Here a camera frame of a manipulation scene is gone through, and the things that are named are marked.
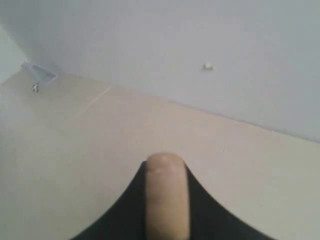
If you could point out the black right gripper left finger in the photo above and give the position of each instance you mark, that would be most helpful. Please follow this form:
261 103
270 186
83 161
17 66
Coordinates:
125 219

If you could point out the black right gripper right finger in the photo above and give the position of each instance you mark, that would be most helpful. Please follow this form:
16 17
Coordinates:
209 220

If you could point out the wide white wooden paint brush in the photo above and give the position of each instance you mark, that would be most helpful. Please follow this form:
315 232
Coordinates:
167 207

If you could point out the small black white ball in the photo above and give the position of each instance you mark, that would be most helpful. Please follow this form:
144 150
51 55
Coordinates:
35 88

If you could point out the small white soccer goal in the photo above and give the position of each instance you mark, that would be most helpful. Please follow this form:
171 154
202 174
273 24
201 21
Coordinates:
38 74

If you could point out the small white wall hook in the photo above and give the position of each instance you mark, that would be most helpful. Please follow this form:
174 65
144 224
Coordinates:
208 67

